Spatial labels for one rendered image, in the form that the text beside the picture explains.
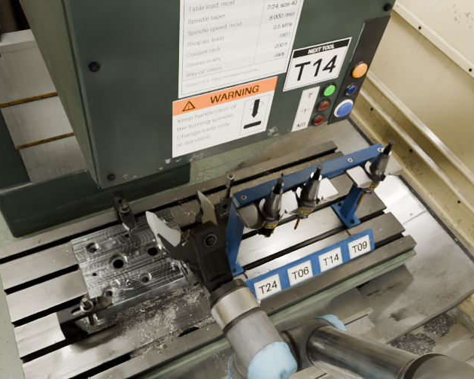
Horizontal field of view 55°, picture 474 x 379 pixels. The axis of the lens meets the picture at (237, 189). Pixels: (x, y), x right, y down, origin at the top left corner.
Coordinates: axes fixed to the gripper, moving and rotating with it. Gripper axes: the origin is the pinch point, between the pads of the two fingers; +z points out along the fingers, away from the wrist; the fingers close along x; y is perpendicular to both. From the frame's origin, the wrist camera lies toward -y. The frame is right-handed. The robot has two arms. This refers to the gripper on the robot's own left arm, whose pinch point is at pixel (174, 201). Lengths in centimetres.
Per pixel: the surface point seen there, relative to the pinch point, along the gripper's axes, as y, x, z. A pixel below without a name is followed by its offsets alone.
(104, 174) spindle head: -19.2, -12.8, -3.3
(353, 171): 21, 54, 0
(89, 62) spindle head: -37.5, -12.2, -2.7
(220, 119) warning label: -23.7, 4.3, -4.5
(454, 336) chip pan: 76, 85, -47
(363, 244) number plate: 48, 61, -11
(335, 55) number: -30.6, 22.0, -5.7
